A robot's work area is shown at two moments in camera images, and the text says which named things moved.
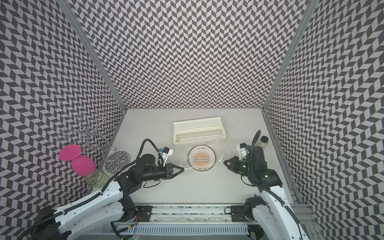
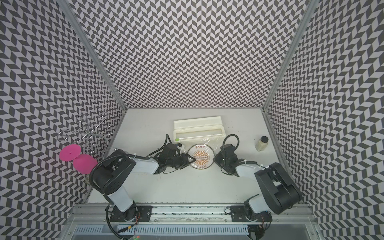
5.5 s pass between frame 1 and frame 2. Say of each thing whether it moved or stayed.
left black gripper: moved
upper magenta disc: stayed
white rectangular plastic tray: stayed
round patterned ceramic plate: stayed
